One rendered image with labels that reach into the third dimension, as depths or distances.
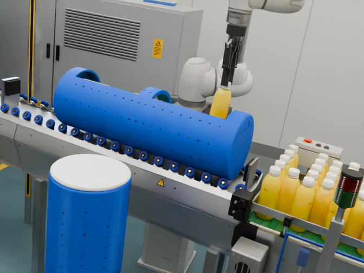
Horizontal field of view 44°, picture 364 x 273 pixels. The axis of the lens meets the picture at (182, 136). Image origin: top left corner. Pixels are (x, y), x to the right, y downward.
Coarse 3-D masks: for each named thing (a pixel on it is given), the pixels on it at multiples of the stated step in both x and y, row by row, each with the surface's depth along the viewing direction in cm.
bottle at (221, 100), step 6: (222, 90) 177; (228, 90) 177; (216, 96) 178; (222, 96) 176; (228, 96) 177; (216, 102) 178; (222, 102) 177; (228, 102) 178; (216, 108) 178; (222, 108) 178; (228, 108) 180; (210, 114) 181; (216, 114) 179; (222, 114) 179
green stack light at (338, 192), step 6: (336, 186) 131; (336, 192) 130; (342, 192) 128; (348, 192) 128; (336, 198) 130; (342, 198) 129; (348, 198) 128; (354, 198) 128; (342, 204) 129; (348, 204) 129; (354, 204) 130
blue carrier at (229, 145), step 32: (64, 96) 200; (96, 96) 194; (128, 96) 189; (160, 96) 204; (96, 128) 197; (128, 128) 188; (160, 128) 181; (192, 128) 176; (224, 128) 172; (192, 160) 179; (224, 160) 171
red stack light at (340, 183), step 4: (340, 176) 129; (340, 180) 129; (344, 180) 128; (348, 180) 127; (352, 180) 126; (356, 180) 126; (360, 180) 127; (340, 184) 129; (344, 184) 128; (348, 184) 127; (352, 184) 127; (356, 184) 127; (360, 184) 127; (344, 188) 128; (348, 188) 127; (352, 188) 127; (356, 188) 127; (352, 192) 127; (356, 192) 128
